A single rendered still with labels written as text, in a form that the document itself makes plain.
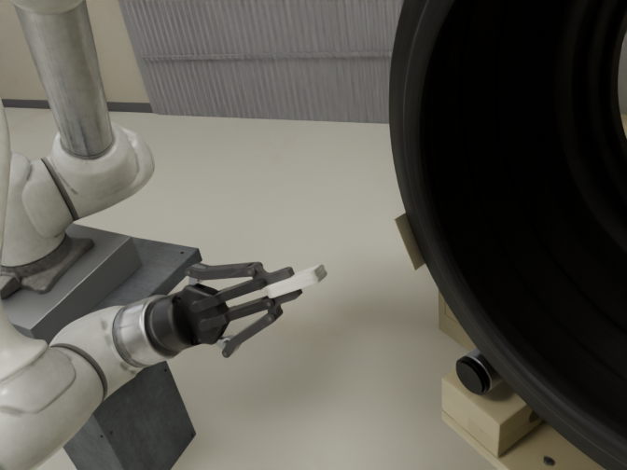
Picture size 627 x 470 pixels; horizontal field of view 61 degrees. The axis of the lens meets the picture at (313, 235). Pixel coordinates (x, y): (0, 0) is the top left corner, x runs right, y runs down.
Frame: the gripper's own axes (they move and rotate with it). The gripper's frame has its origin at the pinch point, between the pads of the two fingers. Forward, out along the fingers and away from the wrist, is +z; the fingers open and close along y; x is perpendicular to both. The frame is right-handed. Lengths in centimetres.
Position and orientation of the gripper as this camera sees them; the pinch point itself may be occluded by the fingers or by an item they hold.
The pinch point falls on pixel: (296, 281)
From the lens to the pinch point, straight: 63.9
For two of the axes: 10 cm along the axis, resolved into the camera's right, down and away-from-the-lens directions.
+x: -3.5, 2.4, -9.1
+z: 8.5, -3.2, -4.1
